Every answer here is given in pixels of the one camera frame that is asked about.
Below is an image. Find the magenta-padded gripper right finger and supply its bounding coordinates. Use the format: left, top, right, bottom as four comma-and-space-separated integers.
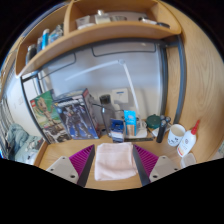
131, 143, 182, 188

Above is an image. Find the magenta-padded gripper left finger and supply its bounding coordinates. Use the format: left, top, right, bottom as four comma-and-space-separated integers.
45, 143, 97, 188

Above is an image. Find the pink towel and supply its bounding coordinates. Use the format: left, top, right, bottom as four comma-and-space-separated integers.
94, 142, 138, 182

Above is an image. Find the white tray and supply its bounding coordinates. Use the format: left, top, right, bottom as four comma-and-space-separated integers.
124, 128, 149, 140

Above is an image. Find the black cylindrical device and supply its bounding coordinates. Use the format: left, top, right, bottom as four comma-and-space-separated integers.
155, 115, 172, 144

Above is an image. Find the small clear plastic cup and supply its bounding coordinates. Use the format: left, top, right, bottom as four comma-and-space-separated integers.
179, 152, 198, 169

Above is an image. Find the white mug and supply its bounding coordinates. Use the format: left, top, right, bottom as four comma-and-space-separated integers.
167, 123, 186, 148

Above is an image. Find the white glue bottle red cap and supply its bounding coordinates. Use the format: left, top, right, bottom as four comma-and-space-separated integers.
176, 119, 202, 158

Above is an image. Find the green round container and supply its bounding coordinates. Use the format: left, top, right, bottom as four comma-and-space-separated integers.
145, 114, 163, 130

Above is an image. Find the blue robot model kit box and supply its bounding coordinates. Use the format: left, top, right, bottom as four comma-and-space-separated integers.
53, 88, 101, 141

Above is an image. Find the small dark blue box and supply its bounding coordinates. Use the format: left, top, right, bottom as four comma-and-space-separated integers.
109, 118, 127, 144

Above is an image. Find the light blue packet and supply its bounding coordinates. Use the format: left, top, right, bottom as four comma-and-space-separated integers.
123, 109, 138, 137

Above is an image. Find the green tree figure toy box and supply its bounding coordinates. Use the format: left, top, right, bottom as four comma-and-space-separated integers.
29, 89, 73, 145

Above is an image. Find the blue-grey bedding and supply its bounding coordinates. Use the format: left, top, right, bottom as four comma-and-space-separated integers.
4, 123, 44, 164

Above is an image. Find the wooden shelf unit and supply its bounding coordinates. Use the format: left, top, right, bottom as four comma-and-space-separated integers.
14, 0, 183, 78

